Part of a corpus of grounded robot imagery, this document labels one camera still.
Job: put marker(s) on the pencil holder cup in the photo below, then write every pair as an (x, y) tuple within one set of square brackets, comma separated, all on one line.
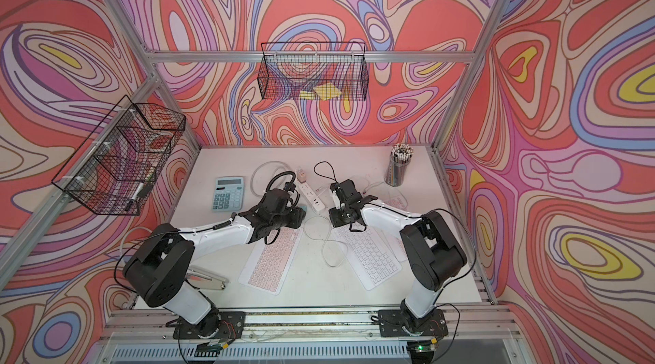
[(400, 157)]

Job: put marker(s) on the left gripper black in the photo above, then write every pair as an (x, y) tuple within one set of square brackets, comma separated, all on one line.
[(297, 218)]

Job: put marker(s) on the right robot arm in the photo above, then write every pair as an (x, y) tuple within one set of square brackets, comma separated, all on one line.
[(423, 244)]

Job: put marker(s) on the silver stapler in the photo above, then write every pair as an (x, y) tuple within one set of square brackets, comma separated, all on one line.
[(206, 280)]

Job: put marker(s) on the grey calculator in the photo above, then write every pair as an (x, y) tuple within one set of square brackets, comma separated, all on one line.
[(228, 194)]

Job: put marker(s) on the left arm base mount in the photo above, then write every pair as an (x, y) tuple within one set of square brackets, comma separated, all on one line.
[(217, 325)]

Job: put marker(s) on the black wire basket back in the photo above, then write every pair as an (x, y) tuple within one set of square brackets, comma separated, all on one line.
[(286, 68)]

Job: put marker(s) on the white power strip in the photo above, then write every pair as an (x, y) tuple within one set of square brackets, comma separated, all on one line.
[(311, 198)]

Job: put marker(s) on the black wire basket left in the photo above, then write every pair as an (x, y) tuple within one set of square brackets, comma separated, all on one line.
[(115, 169)]

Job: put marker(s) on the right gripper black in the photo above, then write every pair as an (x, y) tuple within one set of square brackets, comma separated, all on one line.
[(336, 221)]

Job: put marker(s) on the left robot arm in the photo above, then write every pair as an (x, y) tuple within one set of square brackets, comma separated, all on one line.
[(157, 270)]

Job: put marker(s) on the yellow sticky notes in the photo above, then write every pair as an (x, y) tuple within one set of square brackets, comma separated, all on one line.
[(322, 92)]

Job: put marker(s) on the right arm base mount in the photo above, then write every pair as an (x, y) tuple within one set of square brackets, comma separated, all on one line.
[(396, 323)]

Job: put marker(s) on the white keyboard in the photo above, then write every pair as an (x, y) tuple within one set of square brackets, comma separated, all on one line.
[(370, 258)]

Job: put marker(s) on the black wire basket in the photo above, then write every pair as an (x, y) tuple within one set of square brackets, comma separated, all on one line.
[(286, 68), (115, 169)]

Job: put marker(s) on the pink keyboard left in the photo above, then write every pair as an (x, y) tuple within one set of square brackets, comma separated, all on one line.
[(267, 267)]

